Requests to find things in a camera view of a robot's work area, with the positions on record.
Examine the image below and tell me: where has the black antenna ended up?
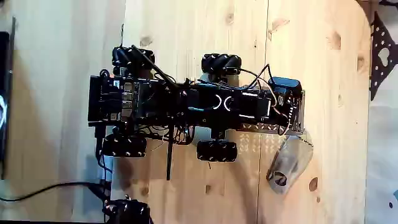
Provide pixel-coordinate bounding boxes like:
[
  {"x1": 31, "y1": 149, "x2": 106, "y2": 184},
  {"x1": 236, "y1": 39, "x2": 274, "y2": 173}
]
[
  {"x1": 130, "y1": 44, "x2": 180, "y2": 90},
  {"x1": 165, "y1": 116, "x2": 175, "y2": 182}
]

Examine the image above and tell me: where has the black perforated bracket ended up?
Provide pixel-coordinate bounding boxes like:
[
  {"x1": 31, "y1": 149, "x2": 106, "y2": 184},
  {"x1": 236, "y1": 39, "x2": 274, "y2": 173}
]
[{"x1": 369, "y1": 11, "x2": 398, "y2": 102}]

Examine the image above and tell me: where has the black mecanum wheel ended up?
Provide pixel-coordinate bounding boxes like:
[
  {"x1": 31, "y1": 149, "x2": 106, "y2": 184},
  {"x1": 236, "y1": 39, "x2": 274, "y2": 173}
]
[
  {"x1": 200, "y1": 53, "x2": 243, "y2": 77},
  {"x1": 111, "y1": 45, "x2": 155, "y2": 70},
  {"x1": 196, "y1": 139, "x2": 239, "y2": 163},
  {"x1": 101, "y1": 133, "x2": 148, "y2": 158}
]

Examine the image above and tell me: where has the grey sock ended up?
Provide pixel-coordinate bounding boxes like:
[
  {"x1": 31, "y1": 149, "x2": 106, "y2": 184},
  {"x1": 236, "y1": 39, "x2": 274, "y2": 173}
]
[{"x1": 266, "y1": 133, "x2": 314, "y2": 195}]

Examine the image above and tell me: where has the red and white servo wire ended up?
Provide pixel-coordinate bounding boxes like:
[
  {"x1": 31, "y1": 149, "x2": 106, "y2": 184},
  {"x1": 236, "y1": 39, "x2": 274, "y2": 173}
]
[{"x1": 266, "y1": 81, "x2": 295, "y2": 136}]

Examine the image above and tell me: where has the black flat device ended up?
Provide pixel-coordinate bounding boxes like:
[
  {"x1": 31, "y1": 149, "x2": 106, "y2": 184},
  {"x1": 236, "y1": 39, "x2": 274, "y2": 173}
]
[{"x1": 0, "y1": 17, "x2": 17, "y2": 180}]

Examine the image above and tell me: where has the black oval camera box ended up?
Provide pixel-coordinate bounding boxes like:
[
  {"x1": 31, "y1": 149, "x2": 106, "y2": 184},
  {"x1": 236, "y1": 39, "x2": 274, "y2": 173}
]
[{"x1": 267, "y1": 76, "x2": 303, "y2": 96}]

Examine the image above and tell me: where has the pale blue patterned cloth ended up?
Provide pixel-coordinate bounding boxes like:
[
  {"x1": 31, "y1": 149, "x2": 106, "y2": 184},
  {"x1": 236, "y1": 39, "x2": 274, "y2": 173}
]
[{"x1": 364, "y1": 0, "x2": 398, "y2": 224}]

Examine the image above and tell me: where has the black power cable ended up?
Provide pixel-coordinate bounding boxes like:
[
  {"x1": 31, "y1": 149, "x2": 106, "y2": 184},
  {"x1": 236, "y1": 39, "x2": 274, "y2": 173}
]
[{"x1": 0, "y1": 181, "x2": 108, "y2": 203}]

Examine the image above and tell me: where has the black camera cable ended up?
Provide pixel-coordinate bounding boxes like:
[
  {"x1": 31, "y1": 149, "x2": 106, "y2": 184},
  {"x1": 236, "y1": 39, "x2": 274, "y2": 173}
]
[{"x1": 238, "y1": 63, "x2": 272, "y2": 91}]

